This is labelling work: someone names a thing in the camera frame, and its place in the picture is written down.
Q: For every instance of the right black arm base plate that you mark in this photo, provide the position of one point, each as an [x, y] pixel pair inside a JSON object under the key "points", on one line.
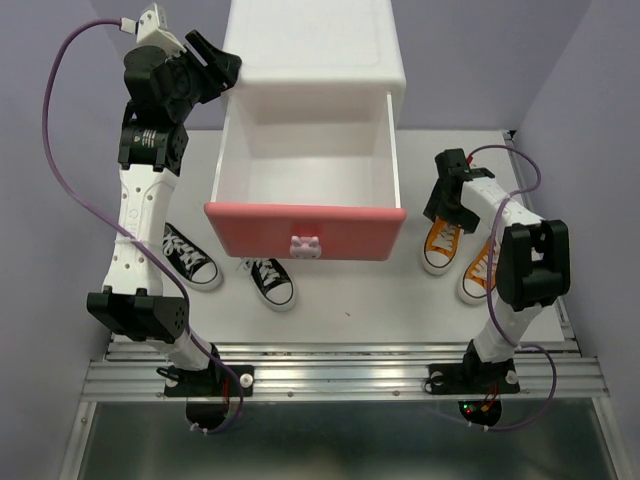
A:
{"points": [[456, 379]]}

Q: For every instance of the right black canvas sneaker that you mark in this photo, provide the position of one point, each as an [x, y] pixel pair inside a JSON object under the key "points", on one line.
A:
{"points": [[272, 282]]}

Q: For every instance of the orange canvas sneaker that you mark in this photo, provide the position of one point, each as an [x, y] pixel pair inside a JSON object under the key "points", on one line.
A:
{"points": [[440, 247], [479, 277]]}

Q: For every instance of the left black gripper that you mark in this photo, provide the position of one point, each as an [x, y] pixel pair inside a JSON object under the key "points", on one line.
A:
{"points": [[223, 73]]}

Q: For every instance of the black canvas sneaker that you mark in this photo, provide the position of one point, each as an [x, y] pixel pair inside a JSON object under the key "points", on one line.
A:
{"points": [[272, 282], [192, 264]]}

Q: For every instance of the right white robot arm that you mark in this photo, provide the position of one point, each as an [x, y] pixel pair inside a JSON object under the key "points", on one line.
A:
{"points": [[527, 267]]}

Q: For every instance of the white shoe cabinet body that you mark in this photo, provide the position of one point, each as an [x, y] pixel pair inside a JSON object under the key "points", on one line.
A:
{"points": [[320, 80]]}

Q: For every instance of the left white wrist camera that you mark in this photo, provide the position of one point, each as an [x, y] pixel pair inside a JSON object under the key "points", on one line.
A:
{"points": [[151, 29]]}

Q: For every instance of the left black canvas sneaker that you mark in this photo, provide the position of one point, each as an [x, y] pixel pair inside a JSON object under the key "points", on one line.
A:
{"points": [[192, 264]]}

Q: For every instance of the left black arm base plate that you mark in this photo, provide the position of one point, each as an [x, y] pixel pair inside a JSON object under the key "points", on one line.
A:
{"points": [[207, 383]]}

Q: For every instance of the aluminium mounting rail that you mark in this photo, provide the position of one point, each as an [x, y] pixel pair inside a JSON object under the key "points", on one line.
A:
{"points": [[298, 372]]}

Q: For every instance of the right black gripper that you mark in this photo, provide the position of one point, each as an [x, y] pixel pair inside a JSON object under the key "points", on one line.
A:
{"points": [[436, 207]]}

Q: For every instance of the dark pink drawer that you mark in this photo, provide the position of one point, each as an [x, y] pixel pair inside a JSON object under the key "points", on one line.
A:
{"points": [[308, 180]]}

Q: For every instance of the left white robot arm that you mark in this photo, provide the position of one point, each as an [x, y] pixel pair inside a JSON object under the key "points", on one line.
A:
{"points": [[132, 302]]}

